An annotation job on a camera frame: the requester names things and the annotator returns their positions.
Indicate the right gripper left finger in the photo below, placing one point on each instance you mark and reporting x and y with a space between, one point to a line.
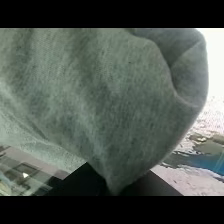
85 183

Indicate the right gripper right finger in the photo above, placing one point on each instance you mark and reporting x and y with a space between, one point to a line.
150 186

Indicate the light grey garment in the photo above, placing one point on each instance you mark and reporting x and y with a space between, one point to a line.
100 100

